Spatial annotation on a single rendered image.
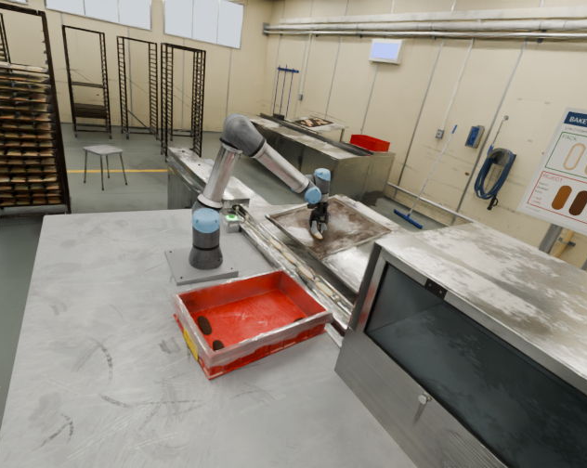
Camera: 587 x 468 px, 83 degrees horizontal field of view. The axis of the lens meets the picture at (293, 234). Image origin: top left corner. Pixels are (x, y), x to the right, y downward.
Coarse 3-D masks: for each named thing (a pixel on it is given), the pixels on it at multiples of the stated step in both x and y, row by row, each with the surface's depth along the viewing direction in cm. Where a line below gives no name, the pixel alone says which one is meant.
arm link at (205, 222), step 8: (208, 208) 145; (192, 216) 139; (200, 216) 139; (208, 216) 140; (216, 216) 141; (192, 224) 139; (200, 224) 136; (208, 224) 137; (216, 224) 140; (192, 232) 141; (200, 232) 138; (208, 232) 138; (216, 232) 141; (192, 240) 143; (200, 240) 140; (208, 240) 140; (216, 240) 143
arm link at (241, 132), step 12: (240, 120) 129; (228, 132) 130; (240, 132) 127; (252, 132) 128; (240, 144) 129; (252, 144) 128; (264, 144) 130; (252, 156) 132; (264, 156) 132; (276, 156) 134; (276, 168) 136; (288, 168) 138; (288, 180) 140; (300, 180) 141; (300, 192) 145; (312, 192) 143
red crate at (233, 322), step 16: (224, 304) 129; (240, 304) 130; (256, 304) 132; (272, 304) 134; (288, 304) 136; (176, 320) 115; (208, 320) 119; (224, 320) 121; (240, 320) 122; (256, 320) 123; (272, 320) 125; (288, 320) 126; (208, 336) 112; (224, 336) 114; (240, 336) 115; (304, 336) 118; (256, 352) 104; (272, 352) 110; (224, 368) 98
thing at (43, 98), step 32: (0, 64) 265; (0, 96) 263; (32, 96) 290; (0, 128) 265; (32, 128) 278; (0, 160) 282; (32, 160) 296; (64, 160) 296; (0, 192) 295; (32, 192) 307; (64, 192) 319
